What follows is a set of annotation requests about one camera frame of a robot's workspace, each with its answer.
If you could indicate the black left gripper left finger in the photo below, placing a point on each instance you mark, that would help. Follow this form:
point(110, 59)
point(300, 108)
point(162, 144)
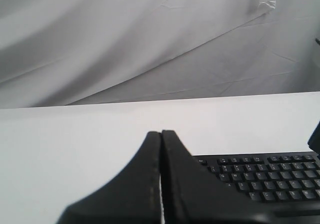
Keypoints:
point(132, 197)

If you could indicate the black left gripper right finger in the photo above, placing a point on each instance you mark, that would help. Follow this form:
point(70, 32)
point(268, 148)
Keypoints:
point(192, 195)

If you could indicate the black acer keyboard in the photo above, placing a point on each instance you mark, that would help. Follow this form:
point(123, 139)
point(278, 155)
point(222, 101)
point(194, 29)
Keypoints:
point(283, 177)

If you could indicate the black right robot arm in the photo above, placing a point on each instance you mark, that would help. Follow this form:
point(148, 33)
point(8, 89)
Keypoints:
point(314, 140)

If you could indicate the grey backdrop cloth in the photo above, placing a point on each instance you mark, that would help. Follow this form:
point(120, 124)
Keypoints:
point(78, 52)

